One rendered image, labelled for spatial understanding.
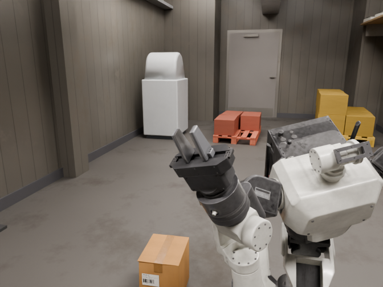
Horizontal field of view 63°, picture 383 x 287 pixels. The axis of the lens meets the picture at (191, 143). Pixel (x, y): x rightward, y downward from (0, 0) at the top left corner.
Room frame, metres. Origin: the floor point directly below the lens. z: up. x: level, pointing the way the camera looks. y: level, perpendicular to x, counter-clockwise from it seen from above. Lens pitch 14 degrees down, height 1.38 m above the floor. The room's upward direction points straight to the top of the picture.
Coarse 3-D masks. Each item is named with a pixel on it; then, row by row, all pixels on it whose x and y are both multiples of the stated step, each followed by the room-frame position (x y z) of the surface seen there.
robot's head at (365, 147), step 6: (360, 144) 0.72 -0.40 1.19; (366, 144) 0.72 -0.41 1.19; (336, 150) 0.71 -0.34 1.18; (342, 150) 0.71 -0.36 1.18; (366, 150) 0.71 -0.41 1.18; (336, 156) 0.71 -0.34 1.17; (354, 156) 0.71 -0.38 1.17; (360, 156) 0.71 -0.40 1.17; (366, 156) 0.71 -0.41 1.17; (342, 162) 0.70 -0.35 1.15; (360, 162) 0.73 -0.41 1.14
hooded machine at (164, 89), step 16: (160, 64) 5.73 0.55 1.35; (176, 64) 5.70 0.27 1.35; (144, 80) 5.71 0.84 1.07; (160, 80) 5.64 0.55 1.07; (176, 80) 5.57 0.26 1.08; (144, 96) 5.71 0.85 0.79; (160, 96) 5.64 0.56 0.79; (176, 96) 5.57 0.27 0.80; (144, 112) 5.71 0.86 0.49; (160, 112) 5.64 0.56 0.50; (176, 112) 5.57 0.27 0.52; (144, 128) 5.71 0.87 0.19; (160, 128) 5.64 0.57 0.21; (176, 128) 5.57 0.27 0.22
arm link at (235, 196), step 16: (224, 144) 0.54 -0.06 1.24; (176, 160) 0.57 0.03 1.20; (192, 160) 0.54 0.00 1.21; (208, 160) 0.52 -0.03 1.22; (224, 160) 0.50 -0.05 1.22; (192, 176) 0.53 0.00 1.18; (208, 176) 0.52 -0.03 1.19; (224, 176) 0.52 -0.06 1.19; (208, 192) 0.53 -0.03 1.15; (224, 192) 0.53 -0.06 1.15; (240, 192) 0.54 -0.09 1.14; (208, 208) 0.54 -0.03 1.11; (224, 208) 0.53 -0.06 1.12
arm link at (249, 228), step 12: (252, 192) 0.60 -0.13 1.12; (252, 204) 0.60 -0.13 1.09; (228, 216) 0.53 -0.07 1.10; (240, 216) 0.54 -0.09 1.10; (252, 216) 0.57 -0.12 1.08; (264, 216) 0.62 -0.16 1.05; (228, 228) 0.56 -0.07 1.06; (240, 228) 0.55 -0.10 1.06; (252, 228) 0.54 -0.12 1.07; (264, 228) 0.55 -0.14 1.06; (240, 240) 0.55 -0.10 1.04; (252, 240) 0.53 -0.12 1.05; (264, 240) 0.55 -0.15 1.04
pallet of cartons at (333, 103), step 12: (324, 96) 5.40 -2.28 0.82; (336, 96) 5.35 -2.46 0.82; (348, 96) 5.29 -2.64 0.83; (324, 108) 5.40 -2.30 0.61; (336, 108) 5.34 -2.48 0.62; (348, 108) 6.14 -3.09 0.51; (360, 108) 6.14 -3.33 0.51; (336, 120) 5.32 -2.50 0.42; (348, 120) 5.26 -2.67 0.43; (360, 120) 5.19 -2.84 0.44; (372, 120) 5.12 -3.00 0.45; (348, 132) 5.25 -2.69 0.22; (360, 132) 5.18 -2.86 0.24; (372, 132) 5.12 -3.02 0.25; (372, 144) 5.09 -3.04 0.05
